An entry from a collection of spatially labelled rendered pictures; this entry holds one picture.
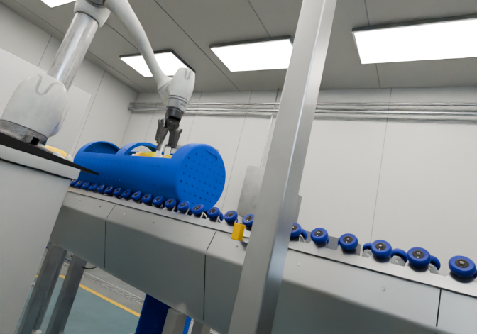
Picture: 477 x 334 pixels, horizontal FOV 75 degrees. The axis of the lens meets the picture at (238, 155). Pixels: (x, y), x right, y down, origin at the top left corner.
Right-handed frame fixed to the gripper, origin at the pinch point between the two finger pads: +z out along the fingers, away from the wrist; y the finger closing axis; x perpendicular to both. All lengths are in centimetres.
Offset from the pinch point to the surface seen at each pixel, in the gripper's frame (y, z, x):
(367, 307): -12, 32, -95
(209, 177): 8.0, 6.6, -23.9
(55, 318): 9, 93, 59
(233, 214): -7, 19, -51
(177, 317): -7, 55, -39
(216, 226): -8, 24, -47
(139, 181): -7.4, 14.7, 0.2
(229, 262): -11, 33, -57
